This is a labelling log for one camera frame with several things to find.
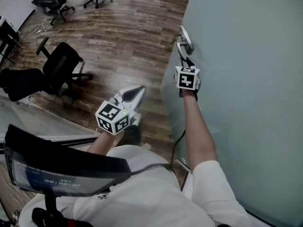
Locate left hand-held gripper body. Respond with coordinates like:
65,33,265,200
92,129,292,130
95,95,143,136

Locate black armrest office chair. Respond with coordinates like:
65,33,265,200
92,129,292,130
0,36,94,103

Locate black desk frame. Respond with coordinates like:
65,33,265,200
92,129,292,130
0,15,24,65

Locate silver door lever handle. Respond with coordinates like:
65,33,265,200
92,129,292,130
176,25,195,59

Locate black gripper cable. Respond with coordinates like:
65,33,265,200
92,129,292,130
131,129,187,175

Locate white floor cable bundle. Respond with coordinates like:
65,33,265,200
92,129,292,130
30,20,52,37

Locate person's right forearm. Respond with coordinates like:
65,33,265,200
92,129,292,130
181,88,218,172

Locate black chest-mounted tablet screen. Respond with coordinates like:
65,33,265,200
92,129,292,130
3,124,132,197

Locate glass partition panel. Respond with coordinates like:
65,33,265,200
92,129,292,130
0,95,100,147

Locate frosted glass door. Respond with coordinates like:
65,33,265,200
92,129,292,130
160,0,303,227

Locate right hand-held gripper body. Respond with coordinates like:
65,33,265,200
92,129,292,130
173,65,202,102

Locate person's white shirt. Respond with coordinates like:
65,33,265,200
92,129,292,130
18,144,251,227

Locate person's left forearm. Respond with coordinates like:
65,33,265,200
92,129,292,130
87,129,126,157

